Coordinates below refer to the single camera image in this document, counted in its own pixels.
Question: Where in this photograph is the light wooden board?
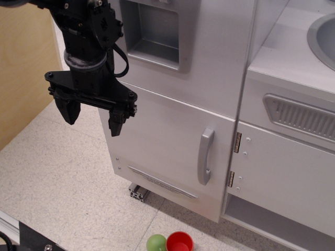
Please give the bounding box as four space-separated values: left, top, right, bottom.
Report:
1 4 62 148

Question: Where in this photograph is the aluminium frame rail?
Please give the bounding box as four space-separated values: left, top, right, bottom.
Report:
0 210 20 244

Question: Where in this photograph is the grey round sink basin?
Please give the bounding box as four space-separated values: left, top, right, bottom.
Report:
307 13 334 71

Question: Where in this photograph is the upper brass door hinge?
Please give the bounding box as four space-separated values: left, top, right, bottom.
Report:
234 132 241 153

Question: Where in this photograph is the white upper fridge door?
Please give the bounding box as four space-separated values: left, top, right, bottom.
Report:
110 1 256 118

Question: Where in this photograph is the lower brass door hinge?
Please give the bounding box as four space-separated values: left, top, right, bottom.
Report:
228 171 235 187

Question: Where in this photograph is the grey ice dispenser recess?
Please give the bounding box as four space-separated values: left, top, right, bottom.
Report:
118 1 200 72

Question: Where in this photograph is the grey vent grille panel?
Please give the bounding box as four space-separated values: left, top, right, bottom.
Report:
263 94 334 142

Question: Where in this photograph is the black cable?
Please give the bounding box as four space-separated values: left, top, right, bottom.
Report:
111 43 130 78

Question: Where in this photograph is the aluminium extrusion bar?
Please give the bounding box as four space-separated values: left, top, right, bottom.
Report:
128 182 150 203

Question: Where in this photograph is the silver fridge door handle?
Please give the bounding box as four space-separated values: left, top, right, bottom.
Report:
197 128 215 186

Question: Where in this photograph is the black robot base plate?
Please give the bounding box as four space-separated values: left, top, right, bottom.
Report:
1 220 65 251

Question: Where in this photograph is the brass door hinge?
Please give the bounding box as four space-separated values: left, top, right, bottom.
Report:
234 132 241 153
228 171 235 187

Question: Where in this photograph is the white low fridge door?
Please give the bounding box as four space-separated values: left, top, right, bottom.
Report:
99 85 235 222

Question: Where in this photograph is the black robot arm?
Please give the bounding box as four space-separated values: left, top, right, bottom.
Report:
30 1 137 136

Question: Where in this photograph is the white toy kitchen cabinet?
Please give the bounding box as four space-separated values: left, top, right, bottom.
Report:
223 1 334 250

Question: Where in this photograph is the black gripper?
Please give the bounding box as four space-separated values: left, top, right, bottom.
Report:
44 64 137 136

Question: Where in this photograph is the green ball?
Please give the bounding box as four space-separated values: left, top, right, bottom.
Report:
146 234 166 251

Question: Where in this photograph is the red plastic cup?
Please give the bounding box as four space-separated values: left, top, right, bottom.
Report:
165 231 194 251

